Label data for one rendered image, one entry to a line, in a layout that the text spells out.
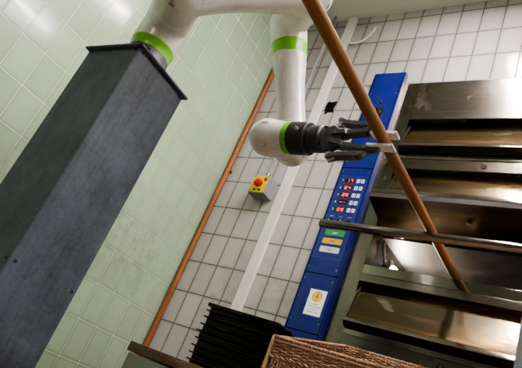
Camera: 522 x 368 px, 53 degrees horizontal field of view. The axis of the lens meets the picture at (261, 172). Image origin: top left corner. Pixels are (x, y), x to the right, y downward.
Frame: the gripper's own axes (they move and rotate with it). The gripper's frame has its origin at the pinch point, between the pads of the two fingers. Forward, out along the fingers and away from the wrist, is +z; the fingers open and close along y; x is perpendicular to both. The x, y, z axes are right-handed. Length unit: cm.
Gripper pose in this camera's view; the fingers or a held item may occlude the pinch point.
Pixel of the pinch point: (383, 141)
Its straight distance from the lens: 132.8
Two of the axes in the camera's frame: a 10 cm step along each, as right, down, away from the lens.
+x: -4.6, -5.5, -7.0
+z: 8.1, 0.7, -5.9
